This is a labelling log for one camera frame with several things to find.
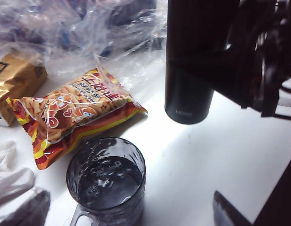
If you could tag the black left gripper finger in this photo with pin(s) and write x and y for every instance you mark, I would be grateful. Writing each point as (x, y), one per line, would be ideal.
(230, 213)

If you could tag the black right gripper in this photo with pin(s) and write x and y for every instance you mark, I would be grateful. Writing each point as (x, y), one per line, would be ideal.
(269, 35)

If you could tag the black thermos flask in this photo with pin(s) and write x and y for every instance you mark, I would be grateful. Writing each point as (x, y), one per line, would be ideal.
(187, 99)

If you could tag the dark marbled metal mug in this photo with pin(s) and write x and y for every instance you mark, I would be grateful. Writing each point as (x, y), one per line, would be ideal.
(107, 183)

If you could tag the orange prawn cracker snack bag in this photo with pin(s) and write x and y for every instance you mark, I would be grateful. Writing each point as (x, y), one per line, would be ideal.
(74, 113)

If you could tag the clear crumpled plastic bag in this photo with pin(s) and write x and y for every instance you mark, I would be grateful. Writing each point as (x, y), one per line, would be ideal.
(77, 30)

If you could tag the gold foil packet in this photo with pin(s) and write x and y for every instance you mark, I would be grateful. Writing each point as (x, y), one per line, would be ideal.
(16, 80)

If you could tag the white plastic bag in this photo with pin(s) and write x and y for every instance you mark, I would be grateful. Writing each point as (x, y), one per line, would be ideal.
(11, 179)

